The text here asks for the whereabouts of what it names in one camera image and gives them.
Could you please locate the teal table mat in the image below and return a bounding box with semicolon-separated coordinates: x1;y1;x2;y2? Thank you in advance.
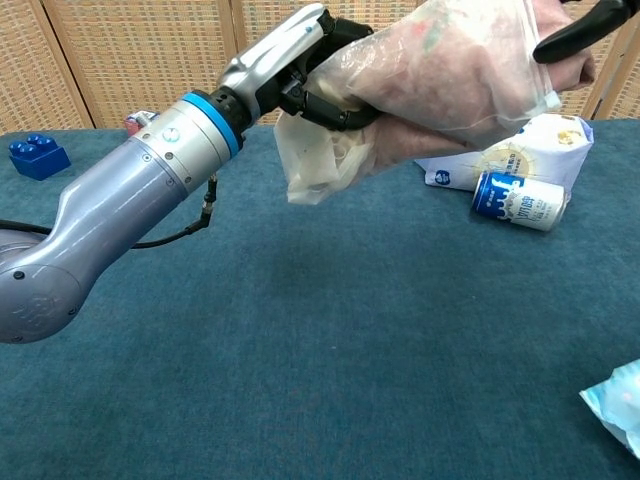
0;118;640;480

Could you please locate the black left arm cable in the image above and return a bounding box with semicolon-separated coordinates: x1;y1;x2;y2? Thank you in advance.
0;172;220;250

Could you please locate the blue cookie box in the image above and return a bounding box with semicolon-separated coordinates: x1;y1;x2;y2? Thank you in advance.
124;110;161;139

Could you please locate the white pale purple food package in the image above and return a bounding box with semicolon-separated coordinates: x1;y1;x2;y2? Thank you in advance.
413;113;595;194

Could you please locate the blue white drink can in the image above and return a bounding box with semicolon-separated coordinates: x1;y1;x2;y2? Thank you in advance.
469;171;571;233

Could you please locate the translucent white zip bag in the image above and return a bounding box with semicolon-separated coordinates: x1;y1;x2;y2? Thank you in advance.
273;0;561;206

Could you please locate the light blue wet wipes pack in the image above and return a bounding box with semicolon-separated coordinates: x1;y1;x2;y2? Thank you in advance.
579;357;640;459

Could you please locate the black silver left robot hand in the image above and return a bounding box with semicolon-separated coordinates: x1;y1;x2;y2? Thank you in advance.
218;3;384;132

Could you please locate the woven bamboo folding screen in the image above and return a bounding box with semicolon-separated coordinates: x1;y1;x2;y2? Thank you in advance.
0;0;640;134

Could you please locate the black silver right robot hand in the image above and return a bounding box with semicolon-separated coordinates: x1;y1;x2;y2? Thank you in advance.
533;0;629;65

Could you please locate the blue toy building block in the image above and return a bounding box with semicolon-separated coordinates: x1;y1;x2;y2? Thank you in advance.
8;133;72;182

